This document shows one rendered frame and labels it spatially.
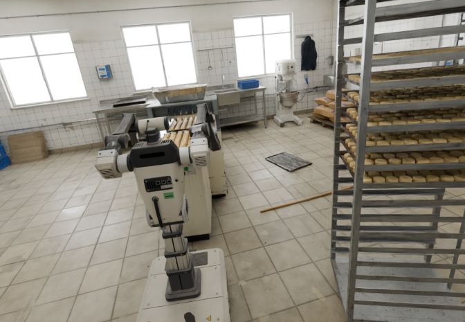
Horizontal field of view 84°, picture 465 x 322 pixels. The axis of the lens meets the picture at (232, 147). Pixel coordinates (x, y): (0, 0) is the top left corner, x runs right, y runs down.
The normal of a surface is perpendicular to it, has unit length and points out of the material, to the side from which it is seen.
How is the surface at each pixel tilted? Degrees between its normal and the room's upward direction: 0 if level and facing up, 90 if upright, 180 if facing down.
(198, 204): 90
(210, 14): 90
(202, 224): 90
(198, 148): 30
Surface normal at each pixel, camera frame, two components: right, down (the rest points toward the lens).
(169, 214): 0.10, 0.32
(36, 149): 0.18, -0.10
